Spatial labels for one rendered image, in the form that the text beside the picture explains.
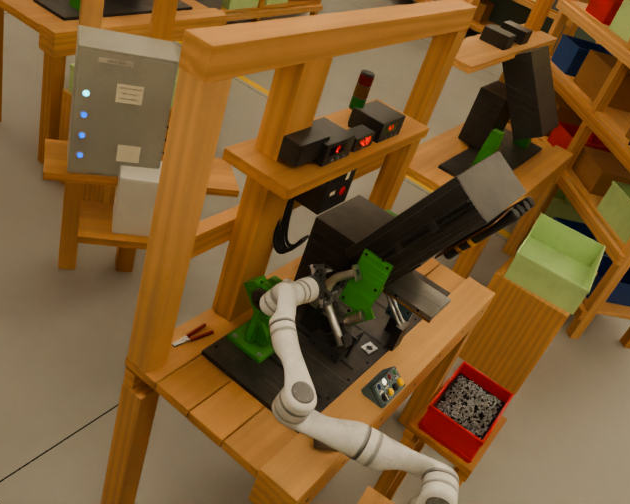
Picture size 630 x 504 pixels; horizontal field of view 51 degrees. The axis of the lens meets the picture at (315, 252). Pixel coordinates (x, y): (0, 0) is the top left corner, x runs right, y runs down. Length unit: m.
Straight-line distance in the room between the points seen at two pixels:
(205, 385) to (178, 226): 0.59
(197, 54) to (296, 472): 1.16
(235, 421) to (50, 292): 1.84
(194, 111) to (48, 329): 2.08
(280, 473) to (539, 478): 2.02
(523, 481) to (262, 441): 1.91
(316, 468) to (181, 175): 0.92
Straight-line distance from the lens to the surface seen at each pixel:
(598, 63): 5.44
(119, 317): 3.59
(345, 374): 2.31
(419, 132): 2.54
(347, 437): 1.68
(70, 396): 3.22
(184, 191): 1.71
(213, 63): 1.56
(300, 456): 2.03
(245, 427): 2.07
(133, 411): 2.30
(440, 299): 2.43
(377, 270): 2.23
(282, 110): 1.94
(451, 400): 2.46
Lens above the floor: 2.46
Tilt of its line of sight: 34 degrees down
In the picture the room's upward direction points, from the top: 20 degrees clockwise
